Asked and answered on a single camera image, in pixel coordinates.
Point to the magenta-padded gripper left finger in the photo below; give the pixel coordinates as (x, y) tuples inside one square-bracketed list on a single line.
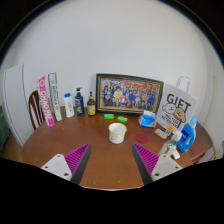
[(77, 159)]

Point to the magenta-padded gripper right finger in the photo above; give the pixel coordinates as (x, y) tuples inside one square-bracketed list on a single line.
[(146, 159)]

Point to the clear green-labelled plastic bottle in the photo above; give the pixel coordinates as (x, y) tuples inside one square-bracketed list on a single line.
[(170, 146)]

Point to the flat round red coaster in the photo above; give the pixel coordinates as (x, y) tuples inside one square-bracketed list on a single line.
[(142, 138)]

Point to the floral pouch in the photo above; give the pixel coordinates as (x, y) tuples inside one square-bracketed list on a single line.
[(161, 133)]

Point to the white remote control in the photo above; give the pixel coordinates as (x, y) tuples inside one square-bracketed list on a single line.
[(176, 154)]

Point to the white cup with yellow rim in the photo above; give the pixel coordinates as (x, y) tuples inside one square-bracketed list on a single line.
[(117, 134)]

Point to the blue tissue pack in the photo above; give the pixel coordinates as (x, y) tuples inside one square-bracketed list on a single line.
[(147, 119)]

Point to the blue detergent bottle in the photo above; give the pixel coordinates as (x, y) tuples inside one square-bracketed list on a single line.
[(187, 136)]

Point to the green soap packet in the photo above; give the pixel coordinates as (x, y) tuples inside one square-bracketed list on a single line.
[(122, 119), (108, 116)]

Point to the white lotion bottle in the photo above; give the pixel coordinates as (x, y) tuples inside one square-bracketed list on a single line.
[(69, 106)]

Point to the amber pump bottle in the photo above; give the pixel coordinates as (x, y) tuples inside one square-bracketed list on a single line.
[(91, 107)]

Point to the dark blue pump bottle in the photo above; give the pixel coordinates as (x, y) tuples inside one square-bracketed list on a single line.
[(79, 105)]

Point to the white paper gift bag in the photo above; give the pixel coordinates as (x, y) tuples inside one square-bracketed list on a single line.
[(176, 106)]

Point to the pink tall box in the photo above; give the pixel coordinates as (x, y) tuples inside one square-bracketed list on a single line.
[(45, 101)]

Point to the framed group photo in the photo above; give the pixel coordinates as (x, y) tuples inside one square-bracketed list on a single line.
[(129, 94)]

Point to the brown wooden chair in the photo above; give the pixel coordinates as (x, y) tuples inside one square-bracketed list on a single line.
[(33, 106)]

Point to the white radiator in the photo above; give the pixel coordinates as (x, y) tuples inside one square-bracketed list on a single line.
[(216, 155)]

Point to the white cabinet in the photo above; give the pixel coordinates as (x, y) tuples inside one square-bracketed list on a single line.
[(16, 103)]

